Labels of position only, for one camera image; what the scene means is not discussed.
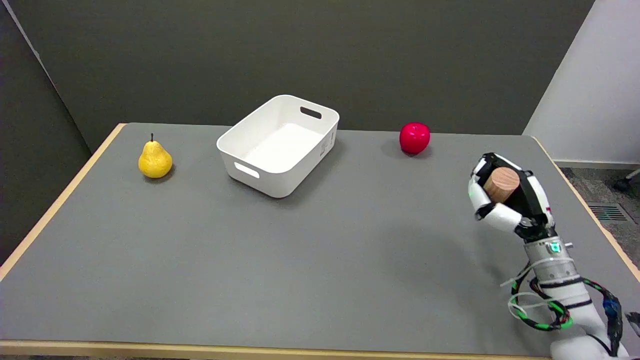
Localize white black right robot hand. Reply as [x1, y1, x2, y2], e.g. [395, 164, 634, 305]
[468, 152, 556, 241]

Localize wooden cylinder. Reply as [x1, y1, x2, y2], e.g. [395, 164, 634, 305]
[483, 167, 521, 204]

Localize white plastic box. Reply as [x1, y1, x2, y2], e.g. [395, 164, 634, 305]
[216, 94, 340, 199]

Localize floor vent grille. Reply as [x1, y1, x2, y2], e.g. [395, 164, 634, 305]
[587, 202, 630, 223]

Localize black chair caster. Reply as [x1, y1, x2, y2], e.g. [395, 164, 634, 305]
[614, 169, 640, 193]

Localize red apple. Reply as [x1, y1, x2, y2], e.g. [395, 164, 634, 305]
[399, 122, 431, 155]

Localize yellow pear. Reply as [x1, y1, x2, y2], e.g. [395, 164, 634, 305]
[138, 133, 174, 179]

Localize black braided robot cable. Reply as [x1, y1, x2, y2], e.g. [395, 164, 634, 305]
[508, 260, 625, 358]

